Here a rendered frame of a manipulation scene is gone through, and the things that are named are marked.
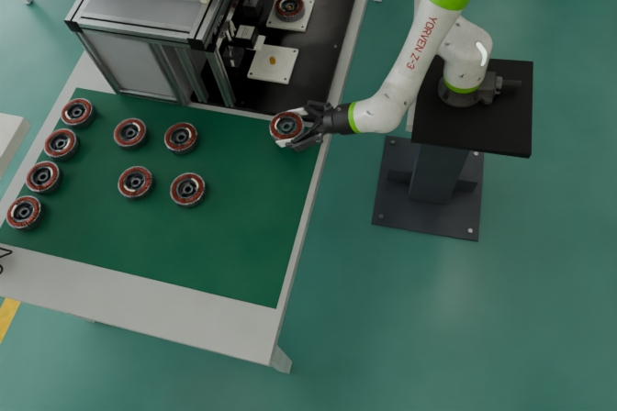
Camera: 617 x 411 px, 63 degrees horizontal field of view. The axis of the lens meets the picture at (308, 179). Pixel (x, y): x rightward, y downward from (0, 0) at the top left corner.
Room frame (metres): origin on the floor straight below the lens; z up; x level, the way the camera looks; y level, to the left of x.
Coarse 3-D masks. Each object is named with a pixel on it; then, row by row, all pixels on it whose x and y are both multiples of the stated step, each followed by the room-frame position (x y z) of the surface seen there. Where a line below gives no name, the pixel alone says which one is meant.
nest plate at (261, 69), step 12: (264, 48) 1.26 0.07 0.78; (276, 48) 1.25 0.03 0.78; (288, 48) 1.24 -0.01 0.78; (252, 60) 1.21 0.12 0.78; (264, 60) 1.20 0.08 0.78; (276, 60) 1.19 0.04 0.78; (288, 60) 1.18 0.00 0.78; (252, 72) 1.15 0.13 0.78; (264, 72) 1.14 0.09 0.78; (276, 72) 1.13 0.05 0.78; (288, 72) 1.13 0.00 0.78
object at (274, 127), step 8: (288, 112) 0.93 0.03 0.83; (272, 120) 0.91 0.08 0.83; (280, 120) 0.91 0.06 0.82; (288, 120) 0.91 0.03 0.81; (296, 120) 0.89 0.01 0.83; (272, 128) 0.87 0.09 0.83; (288, 128) 0.87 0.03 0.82; (296, 128) 0.86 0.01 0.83; (304, 128) 0.87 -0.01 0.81; (272, 136) 0.85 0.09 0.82; (280, 136) 0.84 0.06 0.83; (288, 136) 0.84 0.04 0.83; (296, 136) 0.83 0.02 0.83
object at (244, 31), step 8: (240, 24) 1.25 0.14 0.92; (240, 32) 1.21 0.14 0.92; (248, 32) 1.21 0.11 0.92; (256, 32) 1.22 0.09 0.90; (224, 40) 1.21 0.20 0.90; (232, 40) 1.20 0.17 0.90; (240, 40) 1.19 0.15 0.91; (248, 40) 1.18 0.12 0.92; (256, 40) 1.20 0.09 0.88; (232, 48) 1.24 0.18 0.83; (248, 48) 1.18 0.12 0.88; (256, 48) 1.17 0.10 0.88
